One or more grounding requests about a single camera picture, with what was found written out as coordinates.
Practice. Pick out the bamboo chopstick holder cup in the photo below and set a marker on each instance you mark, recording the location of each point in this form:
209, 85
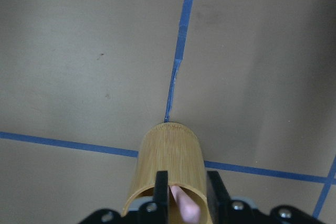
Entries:
174, 148

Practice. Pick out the pink chopstick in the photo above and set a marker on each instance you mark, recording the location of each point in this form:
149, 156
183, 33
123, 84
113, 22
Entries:
189, 210

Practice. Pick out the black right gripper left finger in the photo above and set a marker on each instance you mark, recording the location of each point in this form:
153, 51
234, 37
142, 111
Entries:
161, 197

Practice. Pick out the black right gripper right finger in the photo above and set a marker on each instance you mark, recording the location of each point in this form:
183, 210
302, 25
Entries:
217, 197

